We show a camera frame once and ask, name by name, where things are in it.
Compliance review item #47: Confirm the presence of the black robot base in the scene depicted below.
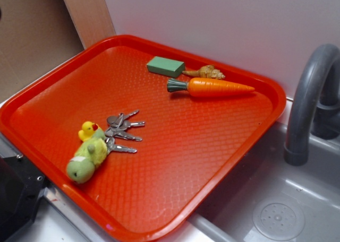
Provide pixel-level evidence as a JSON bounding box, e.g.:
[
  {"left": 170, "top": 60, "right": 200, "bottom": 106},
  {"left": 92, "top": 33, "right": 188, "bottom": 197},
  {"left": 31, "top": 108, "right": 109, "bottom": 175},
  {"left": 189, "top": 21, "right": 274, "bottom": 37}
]
[{"left": 1, "top": 156, "right": 46, "bottom": 241}]

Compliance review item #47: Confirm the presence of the orange plastic carrot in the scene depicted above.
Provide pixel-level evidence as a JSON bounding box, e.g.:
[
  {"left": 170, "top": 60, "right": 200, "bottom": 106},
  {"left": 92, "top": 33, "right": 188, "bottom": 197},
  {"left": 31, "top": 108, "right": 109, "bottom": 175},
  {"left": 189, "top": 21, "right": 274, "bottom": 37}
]
[{"left": 167, "top": 77, "right": 255, "bottom": 97}]

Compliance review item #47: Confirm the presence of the red plastic tray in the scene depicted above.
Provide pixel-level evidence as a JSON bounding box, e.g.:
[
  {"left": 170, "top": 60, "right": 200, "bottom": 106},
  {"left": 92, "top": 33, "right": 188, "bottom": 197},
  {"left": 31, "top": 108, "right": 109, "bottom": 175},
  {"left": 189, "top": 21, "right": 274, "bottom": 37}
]
[{"left": 1, "top": 36, "right": 286, "bottom": 241}]

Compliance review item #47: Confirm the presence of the green rectangular block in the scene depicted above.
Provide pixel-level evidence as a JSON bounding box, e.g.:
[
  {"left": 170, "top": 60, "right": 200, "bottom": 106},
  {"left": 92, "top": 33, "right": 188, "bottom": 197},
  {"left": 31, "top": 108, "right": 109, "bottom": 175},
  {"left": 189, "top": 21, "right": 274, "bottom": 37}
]
[{"left": 147, "top": 56, "right": 185, "bottom": 78}]

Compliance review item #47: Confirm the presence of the silver key bunch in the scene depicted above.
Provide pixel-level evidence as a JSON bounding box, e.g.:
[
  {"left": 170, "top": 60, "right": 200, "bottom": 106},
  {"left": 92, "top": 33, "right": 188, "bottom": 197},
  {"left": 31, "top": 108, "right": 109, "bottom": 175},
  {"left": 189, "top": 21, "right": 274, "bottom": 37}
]
[{"left": 104, "top": 109, "right": 145, "bottom": 154}]

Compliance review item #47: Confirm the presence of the tan spiral seashell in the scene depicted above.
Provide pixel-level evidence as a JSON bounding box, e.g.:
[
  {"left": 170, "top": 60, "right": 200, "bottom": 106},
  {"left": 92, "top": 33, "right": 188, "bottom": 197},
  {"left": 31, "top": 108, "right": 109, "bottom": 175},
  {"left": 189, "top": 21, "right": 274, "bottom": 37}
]
[{"left": 182, "top": 65, "right": 225, "bottom": 80}]

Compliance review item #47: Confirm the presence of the yellow rubber duck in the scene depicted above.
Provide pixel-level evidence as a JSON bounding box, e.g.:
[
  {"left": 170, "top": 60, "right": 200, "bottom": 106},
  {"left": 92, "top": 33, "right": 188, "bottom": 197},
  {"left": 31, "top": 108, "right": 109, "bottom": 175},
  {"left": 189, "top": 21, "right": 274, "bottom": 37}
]
[{"left": 78, "top": 121, "right": 99, "bottom": 142}]

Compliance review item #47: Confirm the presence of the green plush toy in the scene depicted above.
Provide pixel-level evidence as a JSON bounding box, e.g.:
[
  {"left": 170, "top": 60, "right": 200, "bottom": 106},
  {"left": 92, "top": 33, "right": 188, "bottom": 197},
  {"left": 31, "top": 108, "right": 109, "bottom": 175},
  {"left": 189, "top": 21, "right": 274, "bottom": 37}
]
[{"left": 66, "top": 129, "right": 108, "bottom": 184}]

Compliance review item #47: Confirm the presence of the grey plastic sink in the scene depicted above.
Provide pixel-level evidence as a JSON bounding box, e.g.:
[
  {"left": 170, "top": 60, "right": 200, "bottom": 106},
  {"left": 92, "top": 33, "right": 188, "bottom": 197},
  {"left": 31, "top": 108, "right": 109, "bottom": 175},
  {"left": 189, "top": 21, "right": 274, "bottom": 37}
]
[{"left": 185, "top": 121, "right": 340, "bottom": 242}]

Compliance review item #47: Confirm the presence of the wooden board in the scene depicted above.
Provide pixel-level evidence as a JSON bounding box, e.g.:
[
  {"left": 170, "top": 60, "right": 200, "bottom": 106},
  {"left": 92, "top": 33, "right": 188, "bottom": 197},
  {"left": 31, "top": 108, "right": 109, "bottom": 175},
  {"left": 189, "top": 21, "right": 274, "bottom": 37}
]
[{"left": 63, "top": 0, "right": 116, "bottom": 48}]

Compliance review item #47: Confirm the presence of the grey curved faucet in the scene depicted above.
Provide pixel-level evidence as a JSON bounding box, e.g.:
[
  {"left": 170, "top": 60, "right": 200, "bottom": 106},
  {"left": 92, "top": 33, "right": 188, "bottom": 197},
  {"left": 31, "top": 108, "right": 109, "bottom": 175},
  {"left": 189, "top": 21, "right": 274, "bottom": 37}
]
[{"left": 284, "top": 44, "right": 339, "bottom": 166}]

